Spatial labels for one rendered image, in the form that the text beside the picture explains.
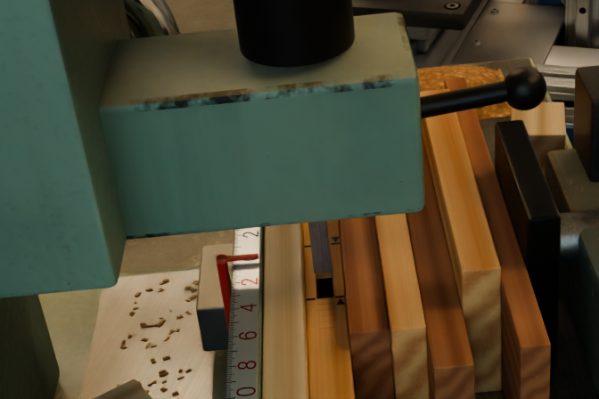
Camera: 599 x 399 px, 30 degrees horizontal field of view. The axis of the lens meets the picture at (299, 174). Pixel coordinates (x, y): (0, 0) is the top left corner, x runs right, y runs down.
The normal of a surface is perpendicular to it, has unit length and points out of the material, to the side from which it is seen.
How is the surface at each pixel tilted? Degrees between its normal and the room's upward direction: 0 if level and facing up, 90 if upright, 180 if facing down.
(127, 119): 90
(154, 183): 90
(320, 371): 0
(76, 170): 90
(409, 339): 90
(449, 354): 0
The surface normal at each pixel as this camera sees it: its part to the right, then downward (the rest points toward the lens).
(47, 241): 0.02, 0.53
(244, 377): -0.10, -0.84
